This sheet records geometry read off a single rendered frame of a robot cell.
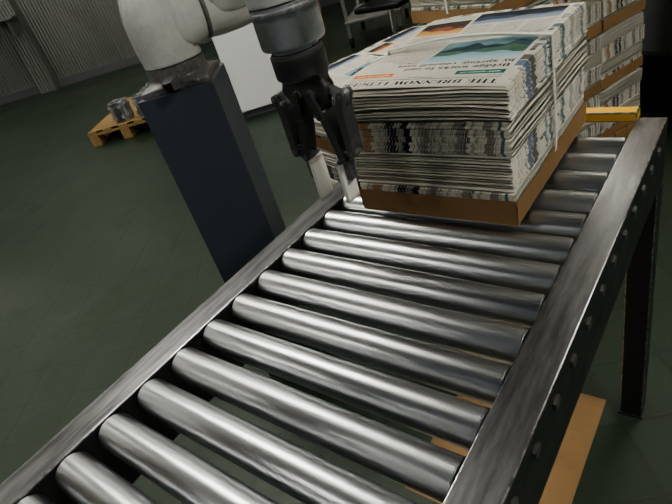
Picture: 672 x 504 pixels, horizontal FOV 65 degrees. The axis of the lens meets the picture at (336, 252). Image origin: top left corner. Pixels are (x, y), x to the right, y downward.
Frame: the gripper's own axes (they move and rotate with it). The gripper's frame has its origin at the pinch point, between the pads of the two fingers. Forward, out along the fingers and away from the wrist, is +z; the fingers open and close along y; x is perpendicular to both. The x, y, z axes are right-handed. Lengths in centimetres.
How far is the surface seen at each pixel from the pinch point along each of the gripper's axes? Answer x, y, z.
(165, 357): 31.7, 13.6, 13.0
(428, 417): 25.4, -26.4, 13.8
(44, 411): 32, 150, 93
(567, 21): -36.7, -24.2, -9.5
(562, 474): -22, -25, 93
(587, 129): -162, 5, 68
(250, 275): 11.8, 14.3, 13.0
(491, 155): -11.0, -20.7, 0.9
